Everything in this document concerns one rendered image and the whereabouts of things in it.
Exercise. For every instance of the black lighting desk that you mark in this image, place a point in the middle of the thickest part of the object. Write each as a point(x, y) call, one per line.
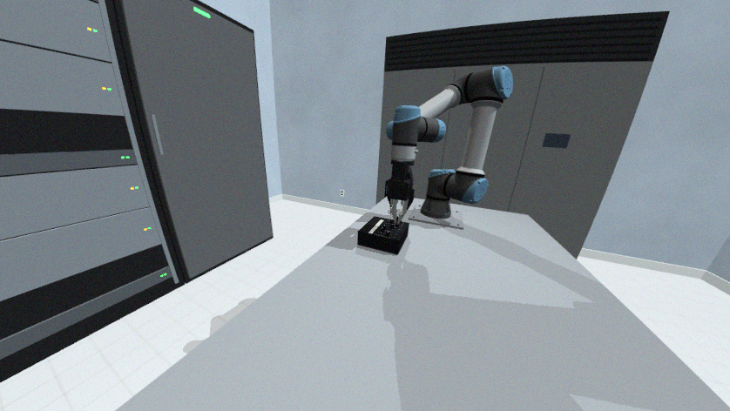
point(383, 234)

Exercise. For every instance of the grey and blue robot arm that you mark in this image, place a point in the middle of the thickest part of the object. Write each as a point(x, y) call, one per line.
point(486, 91)

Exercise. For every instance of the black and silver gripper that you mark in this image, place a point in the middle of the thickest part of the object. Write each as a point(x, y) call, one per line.
point(399, 190)

